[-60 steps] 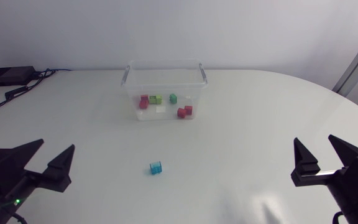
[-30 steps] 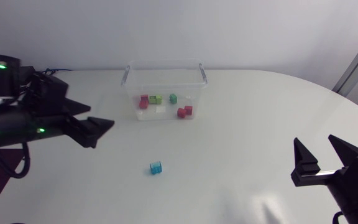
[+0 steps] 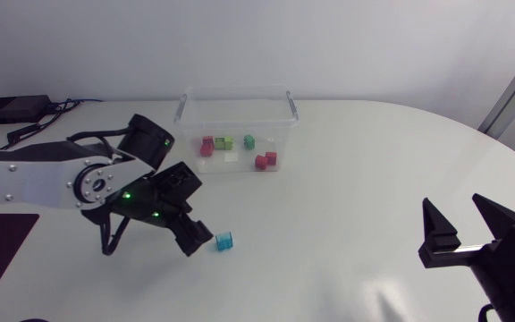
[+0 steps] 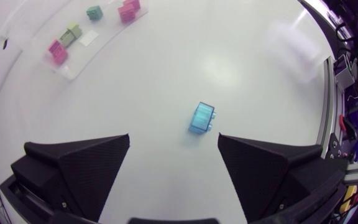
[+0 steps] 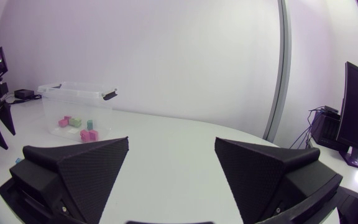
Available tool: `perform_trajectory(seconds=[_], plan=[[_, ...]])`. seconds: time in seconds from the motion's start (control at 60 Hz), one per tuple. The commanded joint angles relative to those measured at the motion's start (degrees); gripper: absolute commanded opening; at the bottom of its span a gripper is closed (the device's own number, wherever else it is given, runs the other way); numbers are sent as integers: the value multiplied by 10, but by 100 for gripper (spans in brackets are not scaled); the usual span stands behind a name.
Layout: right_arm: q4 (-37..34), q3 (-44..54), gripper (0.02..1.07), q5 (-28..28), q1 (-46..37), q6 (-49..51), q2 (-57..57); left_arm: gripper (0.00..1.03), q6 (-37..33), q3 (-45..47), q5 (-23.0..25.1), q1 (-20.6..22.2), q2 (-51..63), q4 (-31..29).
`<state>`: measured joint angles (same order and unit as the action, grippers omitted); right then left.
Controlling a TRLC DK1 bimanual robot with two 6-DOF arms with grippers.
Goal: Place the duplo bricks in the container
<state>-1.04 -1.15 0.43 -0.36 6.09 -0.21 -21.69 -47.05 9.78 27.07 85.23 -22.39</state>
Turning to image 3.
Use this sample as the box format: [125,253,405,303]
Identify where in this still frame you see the black cable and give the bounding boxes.
[0,98,82,151]

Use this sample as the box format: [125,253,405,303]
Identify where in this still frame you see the clear plastic container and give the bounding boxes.
[174,84,300,174]

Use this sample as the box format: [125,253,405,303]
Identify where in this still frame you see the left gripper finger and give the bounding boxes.
[167,213,215,258]

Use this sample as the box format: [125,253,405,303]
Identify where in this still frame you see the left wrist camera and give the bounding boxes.
[148,161,203,203]

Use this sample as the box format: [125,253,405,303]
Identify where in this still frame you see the black power brick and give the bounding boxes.
[0,94,54,126]

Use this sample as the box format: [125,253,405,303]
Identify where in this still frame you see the blue toy brick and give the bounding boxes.
[215,231,234,252]

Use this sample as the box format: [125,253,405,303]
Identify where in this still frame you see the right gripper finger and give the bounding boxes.
[471,192,515,243]
[418,197,463,269]

